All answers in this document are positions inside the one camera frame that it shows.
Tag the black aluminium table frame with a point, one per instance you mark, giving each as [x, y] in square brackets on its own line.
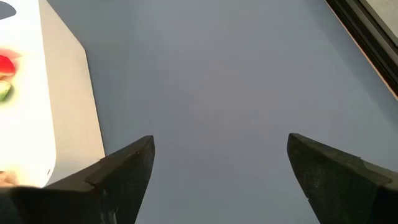
[373, 40]

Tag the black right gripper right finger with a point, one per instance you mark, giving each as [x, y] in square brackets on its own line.
[342, 193]

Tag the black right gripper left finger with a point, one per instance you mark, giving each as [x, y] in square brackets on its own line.
[118, 186]

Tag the small green vegetable piece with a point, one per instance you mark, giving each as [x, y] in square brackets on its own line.
[3, 89]

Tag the small red vegetable piece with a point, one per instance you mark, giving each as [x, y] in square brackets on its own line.
[6, 65]

